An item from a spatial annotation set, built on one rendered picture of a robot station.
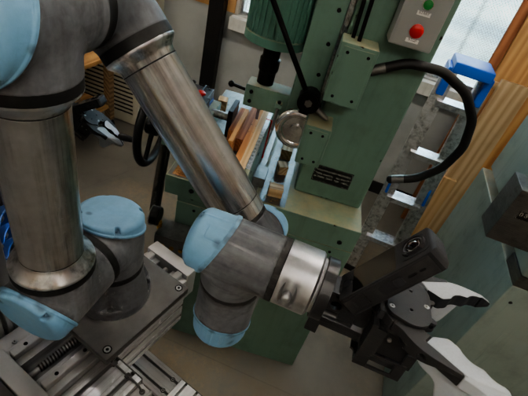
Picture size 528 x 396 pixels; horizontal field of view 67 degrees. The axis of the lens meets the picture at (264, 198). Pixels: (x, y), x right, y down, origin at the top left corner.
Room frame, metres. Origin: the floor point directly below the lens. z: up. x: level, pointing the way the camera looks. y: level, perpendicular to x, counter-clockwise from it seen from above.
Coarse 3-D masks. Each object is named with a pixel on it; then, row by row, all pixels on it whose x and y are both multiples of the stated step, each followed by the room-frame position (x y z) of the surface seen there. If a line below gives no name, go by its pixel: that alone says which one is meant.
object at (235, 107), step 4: (236, 100) 1.15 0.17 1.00; (236, 104) 1.12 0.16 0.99; (212, 108) 1.11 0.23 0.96; (232, 108) 1.08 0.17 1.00; (236, 108) 1.12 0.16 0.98; (216, 112) 1.10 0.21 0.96; (220, 112) 1.10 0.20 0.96; (224, 112) 1.11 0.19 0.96; (228, 112) 1.07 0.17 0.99; (232, 112) 1.06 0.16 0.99; (236, 112) 1.14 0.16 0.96; (216, 116) 1.10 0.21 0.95; (220, 116) 1.10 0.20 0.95; (224, 116) 1.10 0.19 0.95; (228, 116) 1.06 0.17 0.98; (232, 116) 1.07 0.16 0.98; (228, 120) 1.06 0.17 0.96; (232, 120) 1.07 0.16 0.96; (228, 124) 1.06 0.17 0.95; (228, 128) 1.06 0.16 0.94
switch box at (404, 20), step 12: (408, 0) 0.98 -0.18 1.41; (420, 0) 0.98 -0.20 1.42; (444, 0) 0.97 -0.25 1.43; (396, 12) 1.02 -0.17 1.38; (408, 12) 0.98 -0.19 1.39; (432, 12) 0.98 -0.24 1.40; (444, 12) 0.97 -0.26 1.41; (396, 24) 0.98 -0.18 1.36; (408, 24) 0.98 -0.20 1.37; (432, 24) 0.97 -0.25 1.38; (396, 36) 0.98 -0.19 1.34; (408, 36) 0.98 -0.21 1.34; (432, 36) 0.97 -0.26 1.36; (420, 48) 0.97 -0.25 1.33
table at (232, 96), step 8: (224, 96) 1.35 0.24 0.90; (232, 96) 1.37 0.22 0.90; (240, 96) 1.39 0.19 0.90; (232, 104) 1.30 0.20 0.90; (240, 104) 1.32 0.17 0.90; (224, 120) 1.17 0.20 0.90; (224, 128) 1.12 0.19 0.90; (264, 144) 1.16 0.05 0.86; (256, 160) 1.00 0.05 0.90; (168, 176) 0.81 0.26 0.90; (176, 176) 0.81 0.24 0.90; (168, 184) 0.81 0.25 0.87; (176, 184) 0.81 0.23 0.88; (184, 184) 0.81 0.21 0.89; (176, 192) 0.81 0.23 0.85; (184, 192) 0.81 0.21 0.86; (192, 192) 0.81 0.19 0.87; (200, 200) 0.81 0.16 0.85
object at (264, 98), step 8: (248, 80) 1.15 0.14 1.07; (256, 80) 1.16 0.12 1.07; (248, 88) 1.12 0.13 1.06; (256, 88) 1.12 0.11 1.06; (264, 88) 1.12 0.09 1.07; (272, 88) 1.14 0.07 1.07; (280, 88) 1.15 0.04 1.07; (288, 88) 1.17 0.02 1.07; (248, 96) 1.12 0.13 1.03; (256, 96) 1.12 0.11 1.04; (264, 96) 1.12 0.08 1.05; (272, 96) 1.12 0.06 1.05; (280, 96) 1.12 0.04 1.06; (288, 96) 1.12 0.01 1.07; (248, 104) 1.12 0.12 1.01; (256, 104) 1.12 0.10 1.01; (264, 104) 1.12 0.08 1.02; (272, 104) 1.12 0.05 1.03; (272, 112) 1.12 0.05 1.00; (280, 112) 1.12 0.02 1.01
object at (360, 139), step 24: (360, 0) 1.04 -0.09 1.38; (384, 0) 1.04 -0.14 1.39; (456, 0) 1.04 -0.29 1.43; (360, 24) 1.04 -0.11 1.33; (384, 24) 1.04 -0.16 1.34; (384, 48) 1.04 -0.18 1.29; (408, 48) 1.04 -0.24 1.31; (432, 48) 1.04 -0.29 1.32; (408, 72) 1.04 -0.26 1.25; (384, 96) 1.04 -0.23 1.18; (408, 96) 1.04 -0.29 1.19; (336, 120) 1.04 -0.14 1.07; (360, 120) 1.04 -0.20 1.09; (384, 120) 1.04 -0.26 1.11; (336, 144) 1.04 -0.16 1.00; (360, 144) 1.04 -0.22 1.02; (384, 144) 1.04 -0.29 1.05; (312, 168) 1.04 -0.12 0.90; (336, 168) 1.04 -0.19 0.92; (360, 168) 1.04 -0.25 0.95; (312, 192) 1.04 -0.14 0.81; (336, 192) 1.04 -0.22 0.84; (360, 192) 1.04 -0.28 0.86
